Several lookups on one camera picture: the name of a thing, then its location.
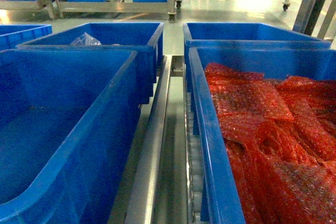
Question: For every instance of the empty blue plastic bin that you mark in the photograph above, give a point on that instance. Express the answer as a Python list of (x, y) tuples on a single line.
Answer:
[(68, 119)]

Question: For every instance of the blue bin with red wrap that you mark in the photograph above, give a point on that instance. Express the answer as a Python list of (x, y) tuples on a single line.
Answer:
[(220, 199)]

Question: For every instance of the blue bin with plastic bag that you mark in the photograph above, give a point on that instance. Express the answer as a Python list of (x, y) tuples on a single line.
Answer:
[(143, 37)]

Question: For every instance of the blue bin behind red wrap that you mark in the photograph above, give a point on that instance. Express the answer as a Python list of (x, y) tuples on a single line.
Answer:
[(246, 35)]

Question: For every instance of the red bubble wrap sheets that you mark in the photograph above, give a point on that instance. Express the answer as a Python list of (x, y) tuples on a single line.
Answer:
[(280, 141)]

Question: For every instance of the stainless steel shelf rack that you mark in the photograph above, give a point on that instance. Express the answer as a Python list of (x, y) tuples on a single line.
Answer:
[(162, 181)]

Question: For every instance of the clear plastic bag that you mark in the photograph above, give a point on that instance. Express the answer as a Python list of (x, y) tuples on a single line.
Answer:
[(85, 40)]

